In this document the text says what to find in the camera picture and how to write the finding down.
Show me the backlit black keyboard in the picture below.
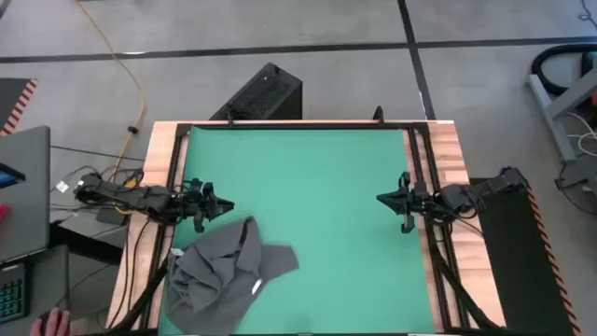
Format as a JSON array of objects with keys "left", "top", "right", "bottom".
[{"left": 0, "top": 260, "right": 30, "bottom": 324}]

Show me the grey towel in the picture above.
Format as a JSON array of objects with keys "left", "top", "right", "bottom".
[{"left": 165, "top": 216, "right": 299, "bottom": 336}]

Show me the black computer tower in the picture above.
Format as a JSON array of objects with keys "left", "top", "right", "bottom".
[{"left": 209, "top": 62, "right": 303, "bottom": 121}]

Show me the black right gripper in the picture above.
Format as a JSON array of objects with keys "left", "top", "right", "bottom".
[{"left": 376, "top": 171, "right": 439, "bottom": 234}]

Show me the black vacuum hose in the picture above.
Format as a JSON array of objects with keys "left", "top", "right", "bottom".
[{"left": 531, "top": 42, "right": 597, "bottom": 97}]

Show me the black aluminium table frame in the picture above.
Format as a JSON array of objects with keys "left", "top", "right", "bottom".
[{"left": 139, "top": 121, "right": 500, "bottom": 335}]

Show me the yellow floor cable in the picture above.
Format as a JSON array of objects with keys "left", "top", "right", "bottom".
[{"left": 74, "top": 0, "right": 146, "bottom": 216}]

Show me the black floor mat striped edge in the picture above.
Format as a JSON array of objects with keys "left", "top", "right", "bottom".
[
  {"left": 0, "top": 77, "right": 38, "bottom": 137},
  {"left": 468, "top": 176, "right": 582, "bottom": 336}
]

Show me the black tablet bright screen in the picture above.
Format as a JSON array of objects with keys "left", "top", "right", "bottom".
[{"left": 0, "top": 161, "right": 27, "bottom": 190}]

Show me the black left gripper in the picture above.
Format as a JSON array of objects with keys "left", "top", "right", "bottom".
[{"left": 179, "top": 178, "right": 236, "bottom": 233}]

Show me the dark grey desk top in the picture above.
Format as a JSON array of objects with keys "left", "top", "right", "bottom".
[{"left": 0, "top": 245, "right": 71, "bottom": 336}]

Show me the person's hand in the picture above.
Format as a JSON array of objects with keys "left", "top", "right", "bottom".
[{"left": 30, "top": 307, "right": 72, "bottom": 336}]

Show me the round grey stand base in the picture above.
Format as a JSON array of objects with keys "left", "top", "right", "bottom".
[{"left": 554, "top": 153, "right": 597, "bottom": 216}]

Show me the green table mat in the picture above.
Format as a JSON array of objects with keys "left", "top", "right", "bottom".
[{"left": 158, "top": 126, "right": 435, "bottom": 336}]

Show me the grey metal stand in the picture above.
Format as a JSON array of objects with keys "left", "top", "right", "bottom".
[{"left": 526, "top": 64, "right": 597, "bottom": 163}]

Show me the black power adapter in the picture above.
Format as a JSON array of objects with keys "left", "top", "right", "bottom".
[{"left": 95, "top": 207, "right": 127, "bottom": 226}]

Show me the white floor cable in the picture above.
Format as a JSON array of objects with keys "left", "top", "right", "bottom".
[{"left": 566, "top": 111, "right": 597, "bottom": 158}]

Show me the black cable bundle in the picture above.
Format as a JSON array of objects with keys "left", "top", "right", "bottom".
[
  {"left": 426, "top": 223, "right": 500, "bottom": 332},
  {"left": 109, "top": 254, "right": 172, "bottom": 335}
]

